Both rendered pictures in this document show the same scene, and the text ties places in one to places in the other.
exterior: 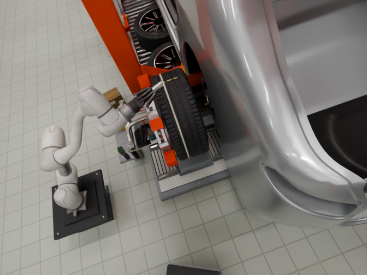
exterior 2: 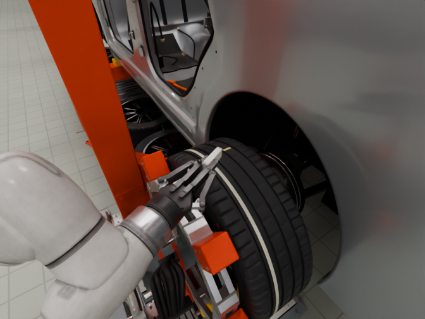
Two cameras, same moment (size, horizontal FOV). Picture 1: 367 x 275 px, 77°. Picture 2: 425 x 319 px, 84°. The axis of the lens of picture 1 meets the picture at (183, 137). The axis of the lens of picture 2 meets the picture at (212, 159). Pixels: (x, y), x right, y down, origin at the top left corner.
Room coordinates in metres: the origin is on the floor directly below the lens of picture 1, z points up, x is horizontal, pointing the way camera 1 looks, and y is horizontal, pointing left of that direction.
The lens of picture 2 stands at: (0.55, 0.28, 1.66)
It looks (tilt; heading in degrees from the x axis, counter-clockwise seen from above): 42 degrees down; 330
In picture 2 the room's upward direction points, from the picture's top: straight up
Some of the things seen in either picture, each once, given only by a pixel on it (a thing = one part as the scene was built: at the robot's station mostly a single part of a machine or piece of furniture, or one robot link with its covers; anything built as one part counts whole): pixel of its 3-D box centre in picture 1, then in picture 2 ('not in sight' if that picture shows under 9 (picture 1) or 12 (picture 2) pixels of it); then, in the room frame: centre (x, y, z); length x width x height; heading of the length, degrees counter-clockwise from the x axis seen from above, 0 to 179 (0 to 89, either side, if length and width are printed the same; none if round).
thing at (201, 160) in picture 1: (188, 144); not in sight; (0.97, -0.02, 0.32); 0.40 x 0.30 x 0.28; 2
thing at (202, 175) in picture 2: (147, 97); (195, 185); (0.88, 0.13, 1.27); 0.11 x 0.01 x 0.04; 116
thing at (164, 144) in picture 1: (158, 122); (186, 246); (0.97, 0.15, 0.85); 0.54 x 0.07 x 0.54; 2
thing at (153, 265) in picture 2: (149, 125); (167, 256); (0.97, 0.22, 0.85); 0.21 x 0.14 x 0.14; 92
